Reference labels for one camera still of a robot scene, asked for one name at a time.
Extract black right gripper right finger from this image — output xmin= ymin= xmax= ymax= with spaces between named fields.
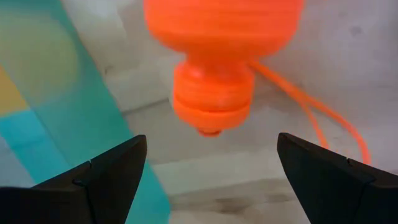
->
xmin=276 ymin=132 xmax=398 ymax=224

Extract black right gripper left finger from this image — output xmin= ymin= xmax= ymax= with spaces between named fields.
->
xmin=0 ymin=134 xmax=147 ymax=224

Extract orange plastic bottle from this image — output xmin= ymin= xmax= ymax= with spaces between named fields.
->
xmin=142 ymin=0 xmax=373 ymax=166

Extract teal translucent tray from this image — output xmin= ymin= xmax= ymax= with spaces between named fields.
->
xmin=0 ymin=0 xmax=171 ymax=224

